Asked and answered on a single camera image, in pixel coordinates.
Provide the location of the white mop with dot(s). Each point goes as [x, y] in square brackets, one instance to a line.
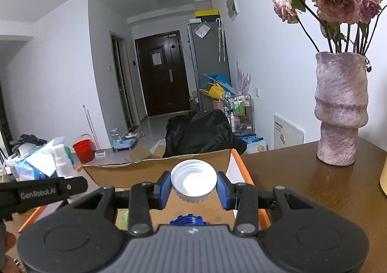
[92, 131]

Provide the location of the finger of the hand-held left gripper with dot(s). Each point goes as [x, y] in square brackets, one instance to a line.
[74, 187]

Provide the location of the yellow box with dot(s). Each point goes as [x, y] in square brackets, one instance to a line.
[207, 14]

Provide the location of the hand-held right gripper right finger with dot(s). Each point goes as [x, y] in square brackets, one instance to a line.
[223, 191]

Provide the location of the white spray bottle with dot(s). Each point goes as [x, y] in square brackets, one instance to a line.
[63, 161]

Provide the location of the red cardboard box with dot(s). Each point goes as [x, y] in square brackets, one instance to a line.
[133, 171]

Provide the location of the dark brown door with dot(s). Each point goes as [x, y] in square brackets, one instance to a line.
[163, 73]

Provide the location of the blue threaded cap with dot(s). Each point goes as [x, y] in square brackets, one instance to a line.
[189, 220]

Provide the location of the flat cardboard sheet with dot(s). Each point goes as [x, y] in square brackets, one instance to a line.
[142, 154]

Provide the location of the metal cart with bottles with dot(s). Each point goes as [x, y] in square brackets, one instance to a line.
[238, 113]

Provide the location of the blue and yellow toys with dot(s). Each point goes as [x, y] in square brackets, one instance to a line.
[216, 87]

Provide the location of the green packet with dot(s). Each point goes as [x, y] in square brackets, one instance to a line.
[123, 219]

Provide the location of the white bottle cap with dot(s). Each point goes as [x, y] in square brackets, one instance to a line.
[193, 182]

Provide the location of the person's left hand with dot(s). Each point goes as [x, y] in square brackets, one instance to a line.
[7, 252]

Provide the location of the dried pink roses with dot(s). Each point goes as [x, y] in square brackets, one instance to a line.
[335, 1]

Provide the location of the hanging clear umbrella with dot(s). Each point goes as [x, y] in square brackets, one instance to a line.
[221, 40]

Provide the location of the blue tissue pack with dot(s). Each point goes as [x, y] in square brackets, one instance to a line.
[33, 164]

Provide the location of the cream thermos bottle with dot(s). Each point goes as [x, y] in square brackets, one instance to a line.
[384, 176]

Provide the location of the pink textured vase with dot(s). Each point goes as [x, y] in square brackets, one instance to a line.
[340, 110]

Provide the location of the black folded device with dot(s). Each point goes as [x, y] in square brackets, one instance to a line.
[30, 139]

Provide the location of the white plastic bag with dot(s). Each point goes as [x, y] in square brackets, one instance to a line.
[157, 147]

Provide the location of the red bucket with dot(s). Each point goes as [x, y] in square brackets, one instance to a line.
[83, 149]

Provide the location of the pet water dispenser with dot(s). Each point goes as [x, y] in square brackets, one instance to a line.
[121, 140]

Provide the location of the blue printed bag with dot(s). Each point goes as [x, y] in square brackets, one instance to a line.
[254, 143]

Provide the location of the wall picture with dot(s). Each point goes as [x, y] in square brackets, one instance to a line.
[232, 4]

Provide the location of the white leaning panel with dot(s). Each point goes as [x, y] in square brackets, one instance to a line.
[288, 132]

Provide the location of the pink bucket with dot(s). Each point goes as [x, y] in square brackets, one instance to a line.
[218, 104]

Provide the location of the grey refrigerator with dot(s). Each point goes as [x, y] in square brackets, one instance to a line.
[208, 64]

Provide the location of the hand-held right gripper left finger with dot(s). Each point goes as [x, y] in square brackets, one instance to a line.
[164, 191]

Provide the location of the purple paper fan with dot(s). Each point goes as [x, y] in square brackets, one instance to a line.
[244, 79]

